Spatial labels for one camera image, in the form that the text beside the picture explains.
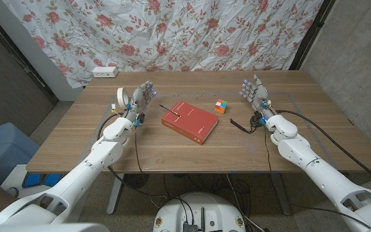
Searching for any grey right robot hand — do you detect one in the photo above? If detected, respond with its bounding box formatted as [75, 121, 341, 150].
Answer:
[239, 73, 276, 120]

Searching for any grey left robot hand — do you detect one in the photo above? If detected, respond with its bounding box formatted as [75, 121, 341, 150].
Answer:
[124, 80, 158, 123]

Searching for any black mechanical pencil yellow label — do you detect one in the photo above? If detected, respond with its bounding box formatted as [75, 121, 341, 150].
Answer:
[158, 104, 182, 117]

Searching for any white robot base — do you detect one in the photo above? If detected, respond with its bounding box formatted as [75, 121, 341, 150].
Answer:
[153, 192, 247, 232]

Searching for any small Rubik's cube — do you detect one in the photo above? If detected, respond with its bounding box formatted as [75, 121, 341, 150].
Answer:
[214, 99, 228, 115]

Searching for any masking tape roll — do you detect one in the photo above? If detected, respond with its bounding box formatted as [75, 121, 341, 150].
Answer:
[117, 87, 130, 110]

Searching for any white power strip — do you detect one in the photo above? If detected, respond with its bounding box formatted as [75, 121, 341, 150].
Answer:
[91, 66, 119, 79]

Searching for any red hardcover book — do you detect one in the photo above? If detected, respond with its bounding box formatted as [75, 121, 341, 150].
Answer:
[160, 100, 220, 146]

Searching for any floral backdrop cloth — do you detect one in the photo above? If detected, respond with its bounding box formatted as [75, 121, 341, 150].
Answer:
[1, 0, 325, 88]

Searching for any black backdrop pole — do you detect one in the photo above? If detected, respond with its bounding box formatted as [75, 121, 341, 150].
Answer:
[289, 0, 336, 71]

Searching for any black round fan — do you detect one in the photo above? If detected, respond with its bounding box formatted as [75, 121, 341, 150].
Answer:
[122, 173, 149, 189]

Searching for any white table leg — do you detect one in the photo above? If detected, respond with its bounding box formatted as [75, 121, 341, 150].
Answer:
[106, 173, 125, 216]
[271, 172, 292, 216]

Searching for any blue plastic bin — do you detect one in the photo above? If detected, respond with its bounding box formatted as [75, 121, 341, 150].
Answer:
[0, 122, 41, 186]

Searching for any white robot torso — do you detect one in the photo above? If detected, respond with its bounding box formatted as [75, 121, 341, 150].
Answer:
[0, 222, 111, 232]

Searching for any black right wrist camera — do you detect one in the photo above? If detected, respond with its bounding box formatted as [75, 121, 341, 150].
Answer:
[251, 111, 265, 128]

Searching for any black strap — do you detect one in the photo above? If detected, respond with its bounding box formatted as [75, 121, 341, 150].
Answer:
[229, 118, 256, 135]

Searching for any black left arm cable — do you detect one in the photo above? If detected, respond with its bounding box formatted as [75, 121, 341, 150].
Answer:
[97, 111, 173, 199]

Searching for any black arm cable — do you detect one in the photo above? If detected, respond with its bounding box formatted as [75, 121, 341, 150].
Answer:
[97, 111, 173, 199]
[275, 109, 371, 190]

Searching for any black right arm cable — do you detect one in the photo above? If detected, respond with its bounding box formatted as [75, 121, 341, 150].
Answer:
[275, 109, 371, 190]

